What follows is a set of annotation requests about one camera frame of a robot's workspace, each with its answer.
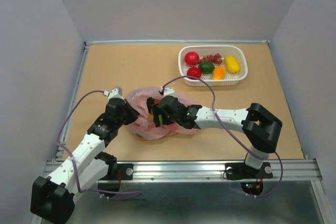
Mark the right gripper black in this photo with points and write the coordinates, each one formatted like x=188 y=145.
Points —
x=156 y=110

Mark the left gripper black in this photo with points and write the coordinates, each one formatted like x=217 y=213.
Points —
x=133 y=113

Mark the pink plastic bag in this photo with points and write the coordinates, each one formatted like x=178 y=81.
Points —
x=143 y=127

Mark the green lime fruit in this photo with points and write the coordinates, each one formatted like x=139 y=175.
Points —
x=206 y=67

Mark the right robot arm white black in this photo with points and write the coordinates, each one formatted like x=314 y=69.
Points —
x=259 y=125

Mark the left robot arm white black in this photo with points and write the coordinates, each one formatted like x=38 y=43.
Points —
x=54 y=197

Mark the yellow lemon fruit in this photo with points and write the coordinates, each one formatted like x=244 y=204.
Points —
x=232 y=64

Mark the dark grape bunch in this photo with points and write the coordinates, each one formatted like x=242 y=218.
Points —
x=150 y=103

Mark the red apple lower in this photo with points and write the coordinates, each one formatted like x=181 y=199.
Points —
x=194 y=72

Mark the red apple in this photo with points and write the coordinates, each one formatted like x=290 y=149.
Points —
x=194 y=72
x=191 y=58

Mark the red apple upper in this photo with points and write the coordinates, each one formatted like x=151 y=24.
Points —
x=191 y=58

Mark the white plastic basket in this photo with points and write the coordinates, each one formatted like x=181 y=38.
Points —
x=217 y=65

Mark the orange yellow mango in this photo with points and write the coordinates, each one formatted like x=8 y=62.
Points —
x=219 y=73

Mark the red grape bunch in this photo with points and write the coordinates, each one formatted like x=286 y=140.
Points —
x=215 y=59

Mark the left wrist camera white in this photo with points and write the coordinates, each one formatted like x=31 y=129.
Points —
x=114 y=93

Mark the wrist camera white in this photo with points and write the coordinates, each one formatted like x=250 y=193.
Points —
x=114 y=93
x=167 y=91

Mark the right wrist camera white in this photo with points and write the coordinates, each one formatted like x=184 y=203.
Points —
x=167 y=91

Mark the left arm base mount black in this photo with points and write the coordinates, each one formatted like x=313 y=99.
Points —
x=119 y=171

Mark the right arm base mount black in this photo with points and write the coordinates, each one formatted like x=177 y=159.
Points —
x=240 y=171

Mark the aluminium front rail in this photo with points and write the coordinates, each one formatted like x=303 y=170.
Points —
x=211 y=171

